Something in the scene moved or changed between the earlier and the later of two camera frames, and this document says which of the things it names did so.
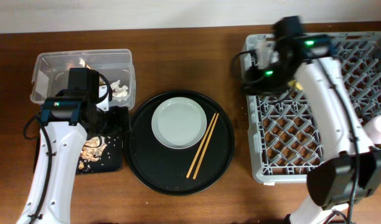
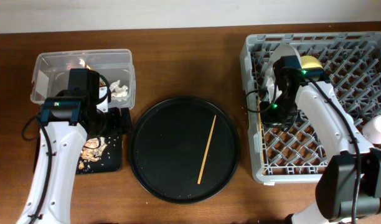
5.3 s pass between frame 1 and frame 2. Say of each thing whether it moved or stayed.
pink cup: stayed
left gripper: stayed
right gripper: moved
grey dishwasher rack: stayed
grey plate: moved
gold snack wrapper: stayed
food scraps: stayed
